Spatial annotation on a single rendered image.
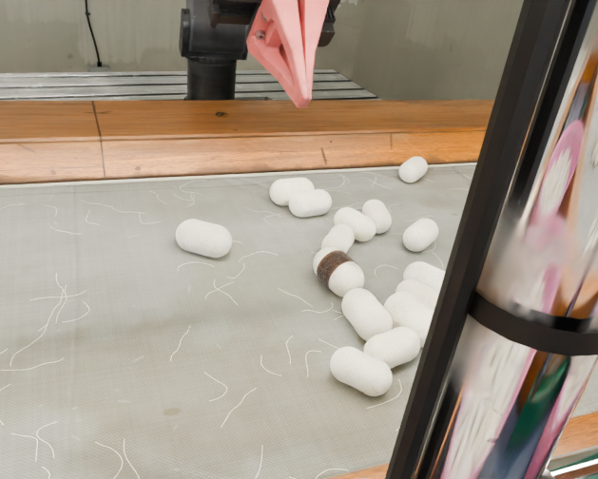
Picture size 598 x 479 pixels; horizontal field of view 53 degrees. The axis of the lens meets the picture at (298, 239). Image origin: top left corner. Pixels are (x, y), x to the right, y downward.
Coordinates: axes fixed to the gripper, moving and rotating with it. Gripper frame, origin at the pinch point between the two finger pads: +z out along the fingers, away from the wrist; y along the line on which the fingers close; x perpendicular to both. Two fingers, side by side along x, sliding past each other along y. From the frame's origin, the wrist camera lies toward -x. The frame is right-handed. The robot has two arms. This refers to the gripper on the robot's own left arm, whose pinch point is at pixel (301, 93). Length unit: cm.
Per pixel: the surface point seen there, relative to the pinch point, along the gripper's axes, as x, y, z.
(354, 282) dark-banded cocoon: -4.4, -1.5, 15.3
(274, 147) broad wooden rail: 7.9, 0.1, 0.2
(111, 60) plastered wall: 165, 4, -118
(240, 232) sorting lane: 2.5, -5.6, 9.3
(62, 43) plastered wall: 159, -13, -121
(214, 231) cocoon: -0.8, -8.2, 10.3
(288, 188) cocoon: 3.0, -1.3, 6.1
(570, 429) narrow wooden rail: -13.4, 2.5, 24.6
